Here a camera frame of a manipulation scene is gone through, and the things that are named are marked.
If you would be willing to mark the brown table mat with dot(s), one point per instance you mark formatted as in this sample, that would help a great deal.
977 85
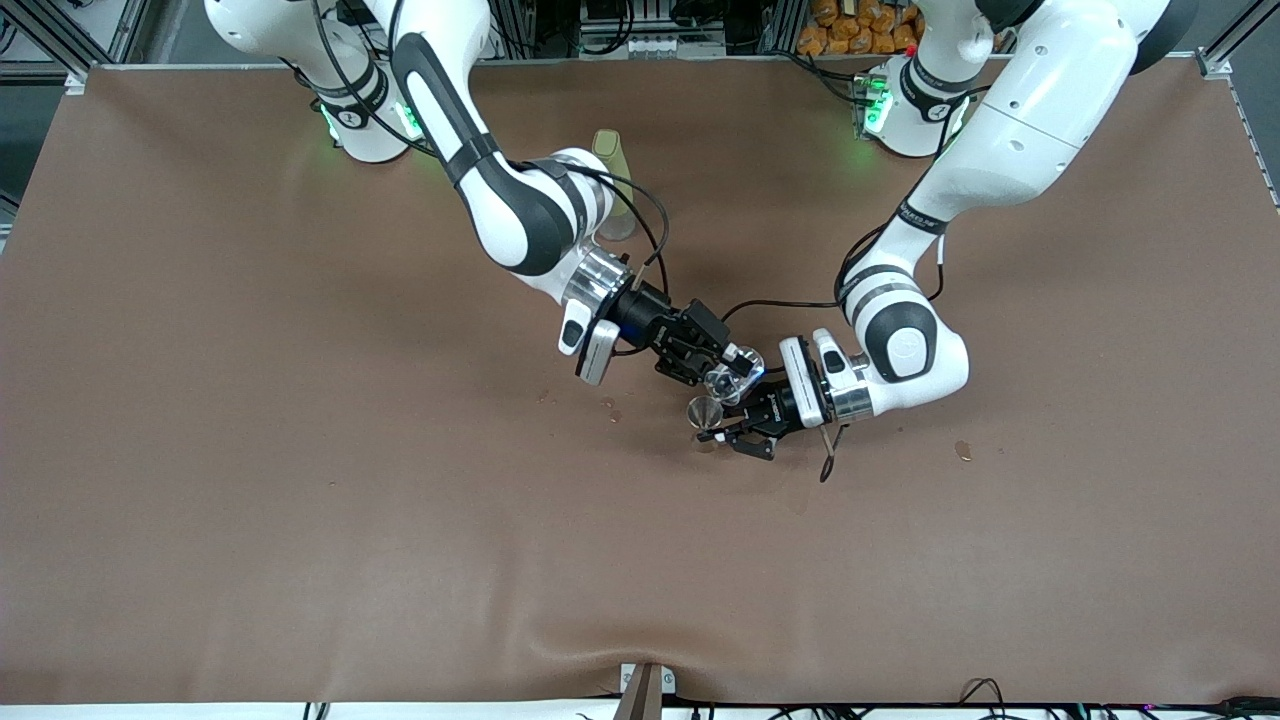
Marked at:
300 550

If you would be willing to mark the green sleeved glass shaker bottle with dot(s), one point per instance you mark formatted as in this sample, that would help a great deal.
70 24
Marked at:
607 145

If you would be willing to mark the steel double jigger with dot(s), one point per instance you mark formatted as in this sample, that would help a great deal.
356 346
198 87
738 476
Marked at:
706 412

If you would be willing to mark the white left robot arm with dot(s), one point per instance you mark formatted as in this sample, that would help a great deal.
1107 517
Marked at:
1030 120

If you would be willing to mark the clear glass measuring beaker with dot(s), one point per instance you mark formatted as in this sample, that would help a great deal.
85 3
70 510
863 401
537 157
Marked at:
728 375

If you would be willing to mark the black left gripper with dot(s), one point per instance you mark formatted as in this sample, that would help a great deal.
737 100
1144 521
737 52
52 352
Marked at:
779 409

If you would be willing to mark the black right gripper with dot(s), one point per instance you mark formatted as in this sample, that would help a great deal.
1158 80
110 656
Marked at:
650 314

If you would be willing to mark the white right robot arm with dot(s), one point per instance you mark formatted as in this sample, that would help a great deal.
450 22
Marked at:
520 210

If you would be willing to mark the orange snack packet pile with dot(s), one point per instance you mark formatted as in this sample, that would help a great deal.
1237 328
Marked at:
860 28

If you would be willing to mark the aluminium frame post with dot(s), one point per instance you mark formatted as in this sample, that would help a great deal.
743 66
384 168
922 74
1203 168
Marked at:
77 82
1215 65
648 690

